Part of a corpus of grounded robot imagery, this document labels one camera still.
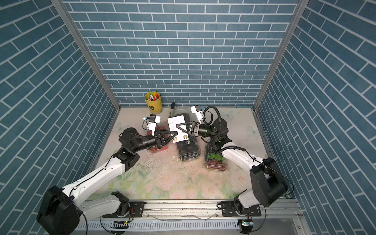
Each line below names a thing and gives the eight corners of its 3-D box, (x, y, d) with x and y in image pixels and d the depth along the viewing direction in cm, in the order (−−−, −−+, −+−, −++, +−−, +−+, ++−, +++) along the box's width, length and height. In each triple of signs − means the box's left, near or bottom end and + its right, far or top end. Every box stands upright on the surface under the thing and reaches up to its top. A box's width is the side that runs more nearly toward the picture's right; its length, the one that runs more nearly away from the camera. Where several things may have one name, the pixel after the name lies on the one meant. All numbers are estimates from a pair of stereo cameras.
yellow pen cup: (147, 115, 117) (142, 101, 106) (150, 105, 125) (146, 91, 114) (162, 115, 117) (158, 102, 106) (164, 105, 125) (161, 91, 114)
